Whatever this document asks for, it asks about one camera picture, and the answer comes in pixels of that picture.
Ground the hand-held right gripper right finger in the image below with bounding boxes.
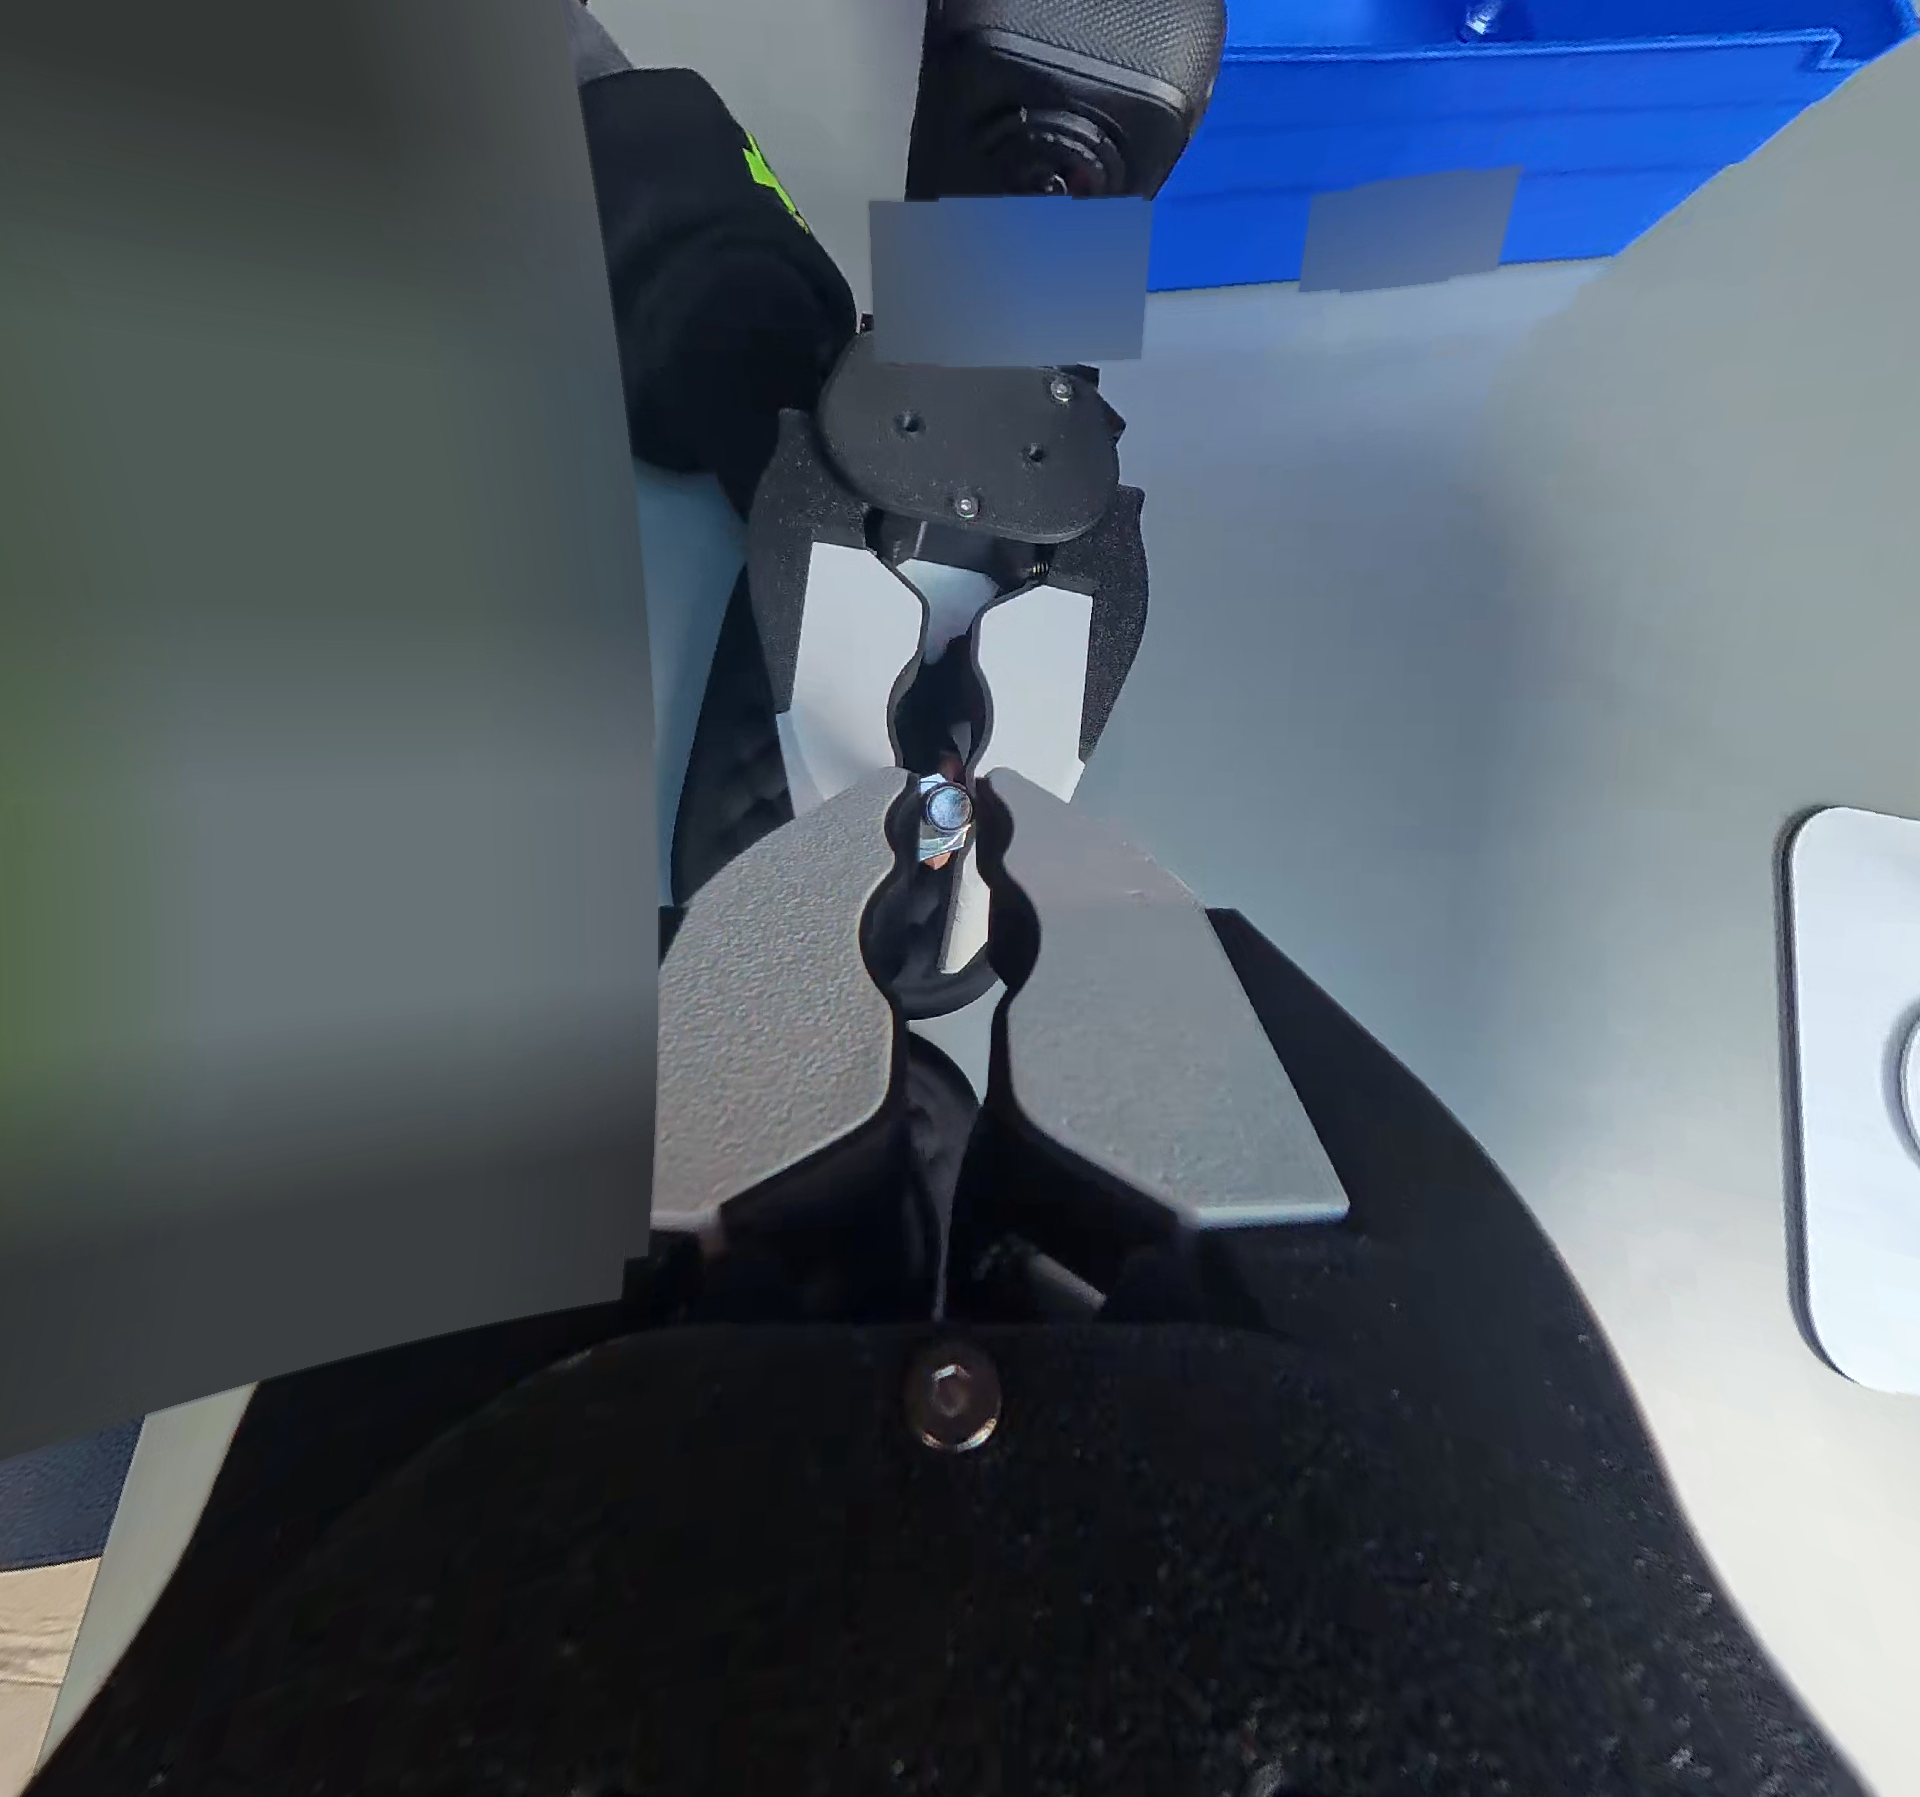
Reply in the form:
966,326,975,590
979,767,1353,1237

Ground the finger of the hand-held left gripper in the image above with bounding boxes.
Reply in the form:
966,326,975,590
937,588,1092,977
786,544,937,812

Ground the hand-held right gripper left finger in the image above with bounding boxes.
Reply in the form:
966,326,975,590
653,769,920,1228

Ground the blue plastic bin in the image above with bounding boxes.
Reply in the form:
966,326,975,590
961,0,1920,294

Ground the person's left hand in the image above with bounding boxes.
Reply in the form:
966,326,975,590
636,235,864,516

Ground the black honeycomb wrist rest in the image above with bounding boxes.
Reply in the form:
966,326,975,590
667,574,1004,1023

